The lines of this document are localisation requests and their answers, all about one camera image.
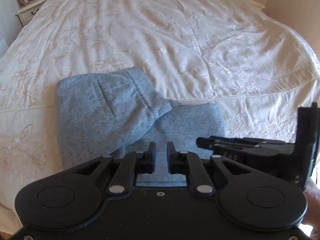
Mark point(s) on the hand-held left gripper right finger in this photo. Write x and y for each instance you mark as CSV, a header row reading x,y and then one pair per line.
x,y
170,158

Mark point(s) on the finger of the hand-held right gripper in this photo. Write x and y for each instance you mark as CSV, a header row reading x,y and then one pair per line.
x,y
250,139
206,143

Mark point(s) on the cream nightstand with drawer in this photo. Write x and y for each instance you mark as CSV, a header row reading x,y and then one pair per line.
x,y
28,12

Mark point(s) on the grey speckled pants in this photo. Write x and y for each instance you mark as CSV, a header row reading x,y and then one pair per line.
x,y
105,120

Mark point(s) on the person's right hand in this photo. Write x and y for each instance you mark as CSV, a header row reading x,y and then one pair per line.
x,y
312,205

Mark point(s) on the cream embroidered bedspread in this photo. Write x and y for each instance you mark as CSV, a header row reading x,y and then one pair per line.
x,y
175,42

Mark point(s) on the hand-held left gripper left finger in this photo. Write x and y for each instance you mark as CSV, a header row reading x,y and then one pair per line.
x,y
151,158

